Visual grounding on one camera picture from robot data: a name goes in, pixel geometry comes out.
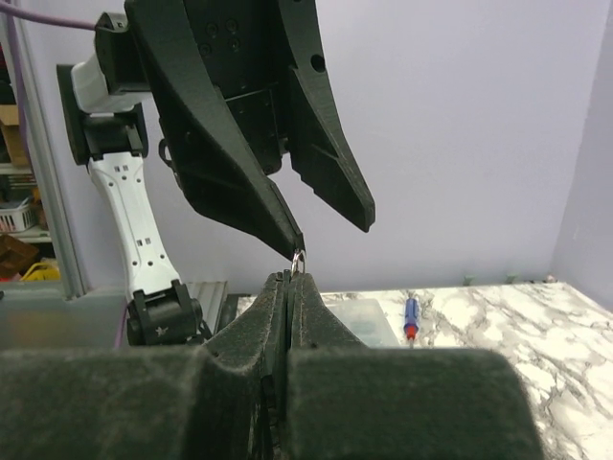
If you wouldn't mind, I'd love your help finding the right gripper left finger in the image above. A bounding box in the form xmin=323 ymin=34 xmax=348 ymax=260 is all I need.
xmin=1 ymin=273 xmax=288 ymax=459

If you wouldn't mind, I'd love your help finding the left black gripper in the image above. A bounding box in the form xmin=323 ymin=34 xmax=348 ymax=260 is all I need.
xmin=125 ymin=1 xmax=375 ymax=259

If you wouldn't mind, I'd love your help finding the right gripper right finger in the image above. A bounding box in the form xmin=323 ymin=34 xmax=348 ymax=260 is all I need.
xmin=285 ymin=274 xmax=544 ymax=459

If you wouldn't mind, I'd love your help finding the small metal keyring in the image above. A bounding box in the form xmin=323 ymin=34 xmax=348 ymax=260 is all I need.
xmin=290 ymin=249 xmax=306 ymax=278

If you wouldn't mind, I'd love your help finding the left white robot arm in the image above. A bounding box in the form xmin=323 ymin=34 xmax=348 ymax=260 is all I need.
xmin=57 ymin=1 xmax=375 ymax=346

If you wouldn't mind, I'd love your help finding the clear plastic screw box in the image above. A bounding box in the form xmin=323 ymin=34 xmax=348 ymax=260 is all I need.
xmin=328 ymin=299 xmax=399 ymax=348

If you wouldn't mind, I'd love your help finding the blue handled screwdriver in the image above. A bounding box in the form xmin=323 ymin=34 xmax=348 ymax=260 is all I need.
xmin=403 ymin=297 xmax=419 ymax=345

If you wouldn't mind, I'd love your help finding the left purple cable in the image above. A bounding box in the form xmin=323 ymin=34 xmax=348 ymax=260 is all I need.
xmin=0 ymin=0 xmax=125 ymax=346

